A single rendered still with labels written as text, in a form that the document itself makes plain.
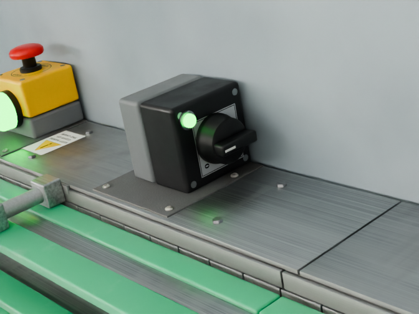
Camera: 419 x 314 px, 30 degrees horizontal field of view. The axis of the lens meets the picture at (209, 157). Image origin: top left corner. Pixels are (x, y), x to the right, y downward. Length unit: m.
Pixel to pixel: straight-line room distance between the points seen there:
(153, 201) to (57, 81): 0.28
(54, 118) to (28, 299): 0.24
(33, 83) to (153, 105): 0.26
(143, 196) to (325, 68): 0.20
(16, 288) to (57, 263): 0.15
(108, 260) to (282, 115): 0.19
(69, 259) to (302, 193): 0.20
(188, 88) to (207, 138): 0.06
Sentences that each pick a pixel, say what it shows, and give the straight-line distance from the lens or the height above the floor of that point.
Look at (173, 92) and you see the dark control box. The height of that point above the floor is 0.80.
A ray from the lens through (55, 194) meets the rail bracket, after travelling 0.77.
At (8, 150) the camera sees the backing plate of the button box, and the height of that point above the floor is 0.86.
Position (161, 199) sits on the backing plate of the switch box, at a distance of 0.68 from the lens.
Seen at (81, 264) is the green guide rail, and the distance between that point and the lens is 0.65.
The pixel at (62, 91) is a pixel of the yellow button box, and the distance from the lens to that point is 0.92.
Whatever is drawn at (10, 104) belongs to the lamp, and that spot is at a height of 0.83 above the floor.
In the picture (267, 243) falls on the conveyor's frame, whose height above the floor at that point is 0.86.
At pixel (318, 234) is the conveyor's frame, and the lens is 0.59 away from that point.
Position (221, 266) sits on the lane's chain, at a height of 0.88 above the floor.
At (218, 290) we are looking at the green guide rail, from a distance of 0.57.
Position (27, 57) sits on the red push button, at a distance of 0.92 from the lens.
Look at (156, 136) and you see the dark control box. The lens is 0.68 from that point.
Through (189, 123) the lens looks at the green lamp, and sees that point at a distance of 0.66.
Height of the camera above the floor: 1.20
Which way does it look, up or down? 35 degrees down
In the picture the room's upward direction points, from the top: 116 degrees counter-clockwise
